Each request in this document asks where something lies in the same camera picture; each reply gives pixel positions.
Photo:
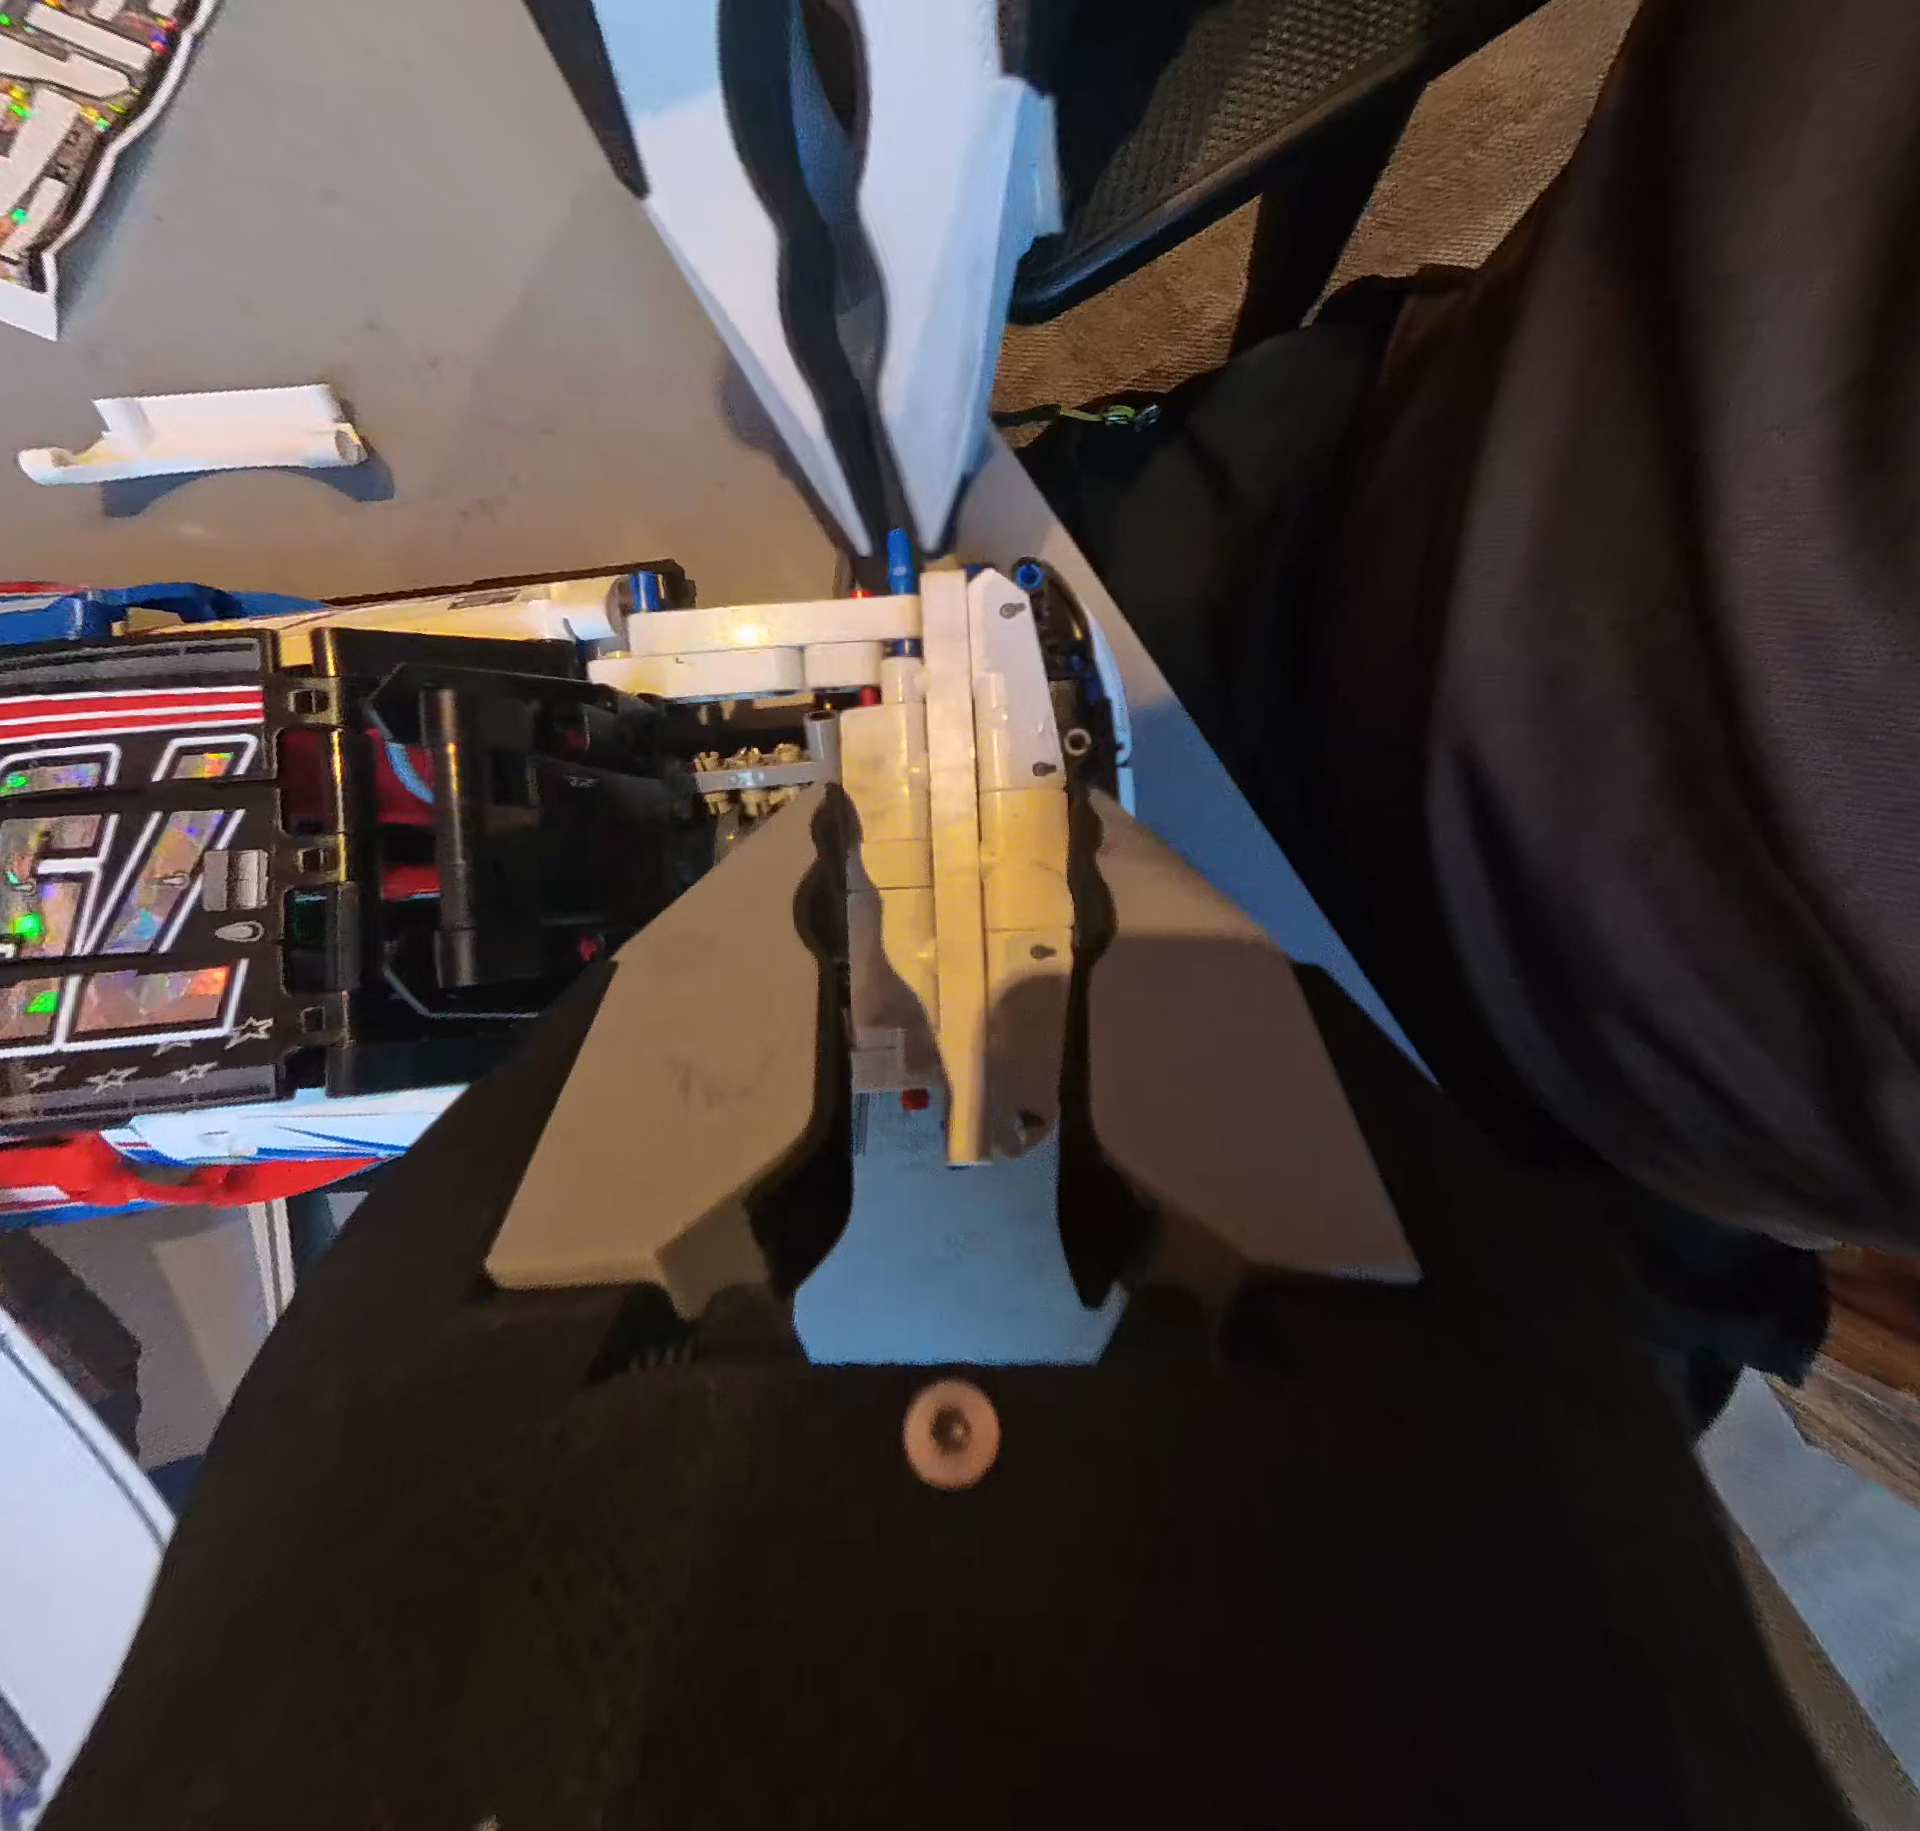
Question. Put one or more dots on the thick instruction booklet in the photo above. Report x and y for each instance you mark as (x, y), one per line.
(60, 1487)

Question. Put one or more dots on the black mesh office chair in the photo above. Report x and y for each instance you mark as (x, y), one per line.
(1230, 61)

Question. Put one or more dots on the white curved toy brick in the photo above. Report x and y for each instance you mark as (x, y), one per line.
(210, 437)

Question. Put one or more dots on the black backpack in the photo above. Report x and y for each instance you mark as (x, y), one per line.
(1201, 511)

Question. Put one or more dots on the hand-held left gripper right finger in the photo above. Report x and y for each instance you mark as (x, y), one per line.
(1216, 1097)

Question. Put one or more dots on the white toy brick panel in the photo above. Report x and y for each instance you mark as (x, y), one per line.
(961, 871)

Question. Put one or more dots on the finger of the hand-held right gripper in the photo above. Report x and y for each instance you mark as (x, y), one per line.
(690, 137)
(946, 211)

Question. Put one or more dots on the grey desk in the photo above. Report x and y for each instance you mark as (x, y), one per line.
(451, 287)

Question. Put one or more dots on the toy brick race car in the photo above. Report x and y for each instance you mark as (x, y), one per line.
(451, 841)

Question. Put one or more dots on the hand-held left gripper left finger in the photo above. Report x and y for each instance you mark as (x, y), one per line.
(676, 1111)

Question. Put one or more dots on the holographic sticker sheet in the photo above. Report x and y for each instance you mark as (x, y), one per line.
(90, 91)

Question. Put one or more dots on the blue connector pin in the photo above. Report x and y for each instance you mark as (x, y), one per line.
(900, 561)

